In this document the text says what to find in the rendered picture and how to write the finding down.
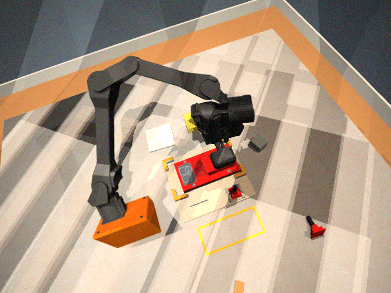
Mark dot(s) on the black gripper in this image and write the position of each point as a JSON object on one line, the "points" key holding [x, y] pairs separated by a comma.
{"points": [[224, 156]]}

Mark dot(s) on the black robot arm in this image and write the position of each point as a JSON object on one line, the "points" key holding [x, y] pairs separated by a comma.
{"points": [[104, 87]]}

